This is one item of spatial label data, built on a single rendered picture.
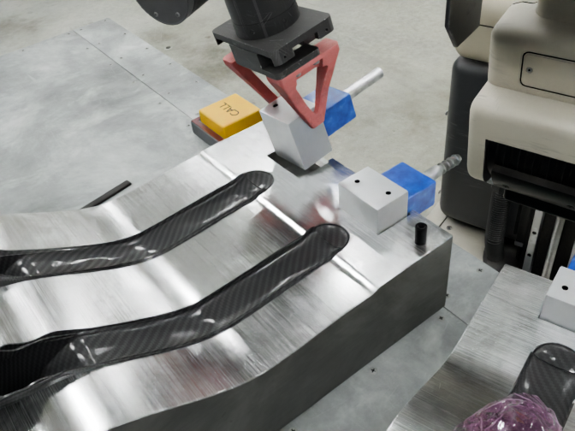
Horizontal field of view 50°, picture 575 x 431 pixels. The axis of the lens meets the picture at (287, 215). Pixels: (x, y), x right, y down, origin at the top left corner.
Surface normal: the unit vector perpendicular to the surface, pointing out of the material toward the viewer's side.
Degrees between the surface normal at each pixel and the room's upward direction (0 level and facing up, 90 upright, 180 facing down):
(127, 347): 28
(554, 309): 90
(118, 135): 0
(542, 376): 8
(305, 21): 12
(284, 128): 99
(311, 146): 81
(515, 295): 0
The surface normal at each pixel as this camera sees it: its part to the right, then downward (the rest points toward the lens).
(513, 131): -0.57, 0.67
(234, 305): -0.10, -0.72
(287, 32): -0.30, -0.72
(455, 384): 0.18, -0.93
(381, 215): 0.61, 0.48
